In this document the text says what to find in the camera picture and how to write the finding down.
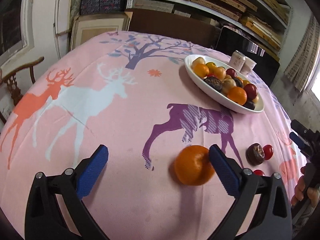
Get long white panel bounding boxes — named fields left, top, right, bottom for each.
left=54, top=0, right=75, bottom=58

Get pink deer print tablecloth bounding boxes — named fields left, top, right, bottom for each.
left=0, top=30, right=311, bottom=240

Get large orange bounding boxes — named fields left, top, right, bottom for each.
left=174, top=145, right=215, bottom=186
left=227, top=87, right=248, bottom=106

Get pink drink can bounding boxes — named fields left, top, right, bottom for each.
left=230, top=51, right=247, bottom=72

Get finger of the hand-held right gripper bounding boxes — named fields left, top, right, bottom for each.
left=289, top=132, right=320, bottom=159
left=291, top=119, right=320, bottom=140

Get black glossy panel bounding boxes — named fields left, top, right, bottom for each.
left=215, top=27, right=280, bottom=85

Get white framed glass door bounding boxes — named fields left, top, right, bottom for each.
left=0, top=0, right=37, bottom=65

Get bright window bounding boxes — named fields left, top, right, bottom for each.
left=310, top=80, right=320, bottom=98

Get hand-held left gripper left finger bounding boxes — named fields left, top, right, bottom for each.
left=24, top=144, right=110, bottom=240

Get pink cloth bundle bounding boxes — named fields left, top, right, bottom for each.
left=222, top=22, right=240, bottom=34

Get stack of yellow wooden boxes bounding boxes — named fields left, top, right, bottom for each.
left=240, top=0, right=290, bottom=50

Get white oval plate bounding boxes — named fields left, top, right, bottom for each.
left=184, top=54, right=265, bottom=114

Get white paper cup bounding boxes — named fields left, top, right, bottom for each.
left=244, top=56, right=257, bottom=74

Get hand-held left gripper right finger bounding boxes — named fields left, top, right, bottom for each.
left=209, top=144, right=293, bottom=240

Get dark brown board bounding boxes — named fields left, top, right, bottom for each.
left=125, top=9, right=220, bottom=49

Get hanging brick pattern sheets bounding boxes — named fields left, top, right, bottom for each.
left=284, top=12, right=320, bottom=92

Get carved wooden chair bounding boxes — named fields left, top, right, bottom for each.
left=0, top=57, right=45, bottom=125

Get framed picture in cardboard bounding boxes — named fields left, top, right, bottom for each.
left=70, top=11, right=133, bottom=50

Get stack of blue patterned boxes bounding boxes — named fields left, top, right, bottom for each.
left=80, top=0, right=127, bottom=15

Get person's right hand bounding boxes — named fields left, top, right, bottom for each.
left=291, top=174, right=320, bottom=207

